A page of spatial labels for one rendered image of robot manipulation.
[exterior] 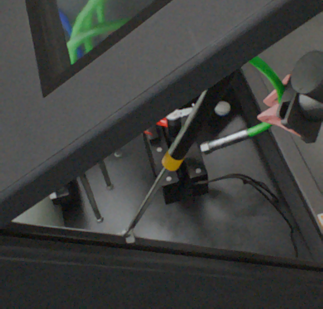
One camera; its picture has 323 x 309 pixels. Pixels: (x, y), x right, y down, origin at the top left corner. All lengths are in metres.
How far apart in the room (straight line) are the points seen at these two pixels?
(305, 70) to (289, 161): 0.50
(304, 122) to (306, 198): 0.36
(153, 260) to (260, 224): 0.57
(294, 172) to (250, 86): 0.26
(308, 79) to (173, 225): 0.63
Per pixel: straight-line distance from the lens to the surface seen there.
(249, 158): 1.34
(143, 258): 0.71
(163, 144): 1.19
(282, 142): 1.23
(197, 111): 0.52
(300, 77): 0.73
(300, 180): 1.18
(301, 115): 0.82
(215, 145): 0.96
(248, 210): 1.27
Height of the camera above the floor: 1.94
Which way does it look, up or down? 54 degrees down
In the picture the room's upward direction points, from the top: 9 degrees counter-clockwise
